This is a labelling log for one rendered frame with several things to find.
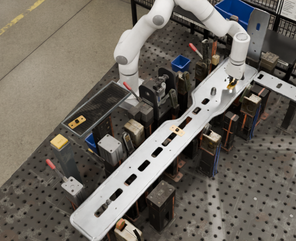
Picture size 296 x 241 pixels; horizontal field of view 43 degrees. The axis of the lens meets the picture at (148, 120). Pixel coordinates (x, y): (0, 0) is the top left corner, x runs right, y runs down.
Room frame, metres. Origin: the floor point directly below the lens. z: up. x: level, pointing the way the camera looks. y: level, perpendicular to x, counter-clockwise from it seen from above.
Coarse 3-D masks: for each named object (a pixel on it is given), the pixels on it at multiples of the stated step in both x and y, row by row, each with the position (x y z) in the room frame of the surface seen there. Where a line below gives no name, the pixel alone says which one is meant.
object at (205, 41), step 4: (204, 40) 1.65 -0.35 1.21; (204, 44) 1.62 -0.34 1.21; (208, 44) 1.61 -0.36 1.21; (204, 48) 1.62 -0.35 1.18; (208, 48) 1.64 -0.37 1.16; (204, 52) 1.62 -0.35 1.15; (208, 52) 1.63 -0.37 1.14; (204, 56) 1.62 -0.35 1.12; (208, 56) 1.63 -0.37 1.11; (204, 60) 1.61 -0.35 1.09; (208, 60) 1.63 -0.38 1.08; (208, 64) 1.63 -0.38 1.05
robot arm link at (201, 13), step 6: (174, 0) 1.63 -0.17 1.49; (180, 0) 1.56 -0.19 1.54; (186, 0) 1.54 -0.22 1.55; (192, 0) 1.53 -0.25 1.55; (198, 0) 1.53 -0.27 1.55; (204, 0) 1.54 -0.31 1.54; (180, 6) 1.57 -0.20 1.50; (186, 6) 1.53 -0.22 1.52; (192, 6) 1.52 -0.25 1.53; (198, 6) 1.52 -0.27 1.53; (204, 6) 1.52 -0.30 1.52; (210, 6) 1.54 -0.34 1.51; (192, 12) 1.53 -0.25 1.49; (198, 12) 1.51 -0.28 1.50; (204, 12) 1.51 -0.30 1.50; (210, 12) 1.51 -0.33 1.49; (198, 18) 1.53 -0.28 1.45; (204, 18) 1.51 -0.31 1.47
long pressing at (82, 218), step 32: (224, 64) 1.67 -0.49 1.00; (192, 96) 1.42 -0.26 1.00; (224, 96) 1.41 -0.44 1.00; (160, 128) 1.21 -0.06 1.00; (192, 128) 1.20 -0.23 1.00; (128, 160) 1.02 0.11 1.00; (160, 160) 1.01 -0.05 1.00; (96, 192) 0.85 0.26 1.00; (128, 192) 0.85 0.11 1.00; (96, 224) 0.70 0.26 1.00
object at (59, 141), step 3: (57, 135) 1.09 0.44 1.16; (60, 135) 1.09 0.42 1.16; (54, 138) 1.07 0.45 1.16; (57, 138) 1.07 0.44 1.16; (60, 138) 1.07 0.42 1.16; (63, 138) 1.07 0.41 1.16; (51, 141) 1.06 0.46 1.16; (54, 141) 1.05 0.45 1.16; (57, 141) 1.05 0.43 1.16; (60, 141) 1.05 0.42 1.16; (63, 141) 1.05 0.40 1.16; (66, 141) 1.05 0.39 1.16; (54, 144) 1.04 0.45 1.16; (57, 144) 1.03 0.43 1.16; (60, 144) 1.03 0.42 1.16; (63, 144) 1.04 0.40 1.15; (57, 147) 1.02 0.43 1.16; (60, 147) 1.02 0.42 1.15
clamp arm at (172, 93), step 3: (171, 90) 1.38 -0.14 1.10; (174, 90) 1.39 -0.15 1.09; (171, 93) 1.37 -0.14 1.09; (174, 93) 1.38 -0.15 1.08; (171, 96) 1.37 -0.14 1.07; (174, 96) 1.38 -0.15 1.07; (171, 99) 1.37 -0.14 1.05; (174, 99) 1.37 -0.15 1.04; (171, 102) 1.37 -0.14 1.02; (174, 102) 1.37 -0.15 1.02; (177, 102) 1.38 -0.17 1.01; (171, 105) 1.37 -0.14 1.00; (174, 105) 1.36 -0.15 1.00
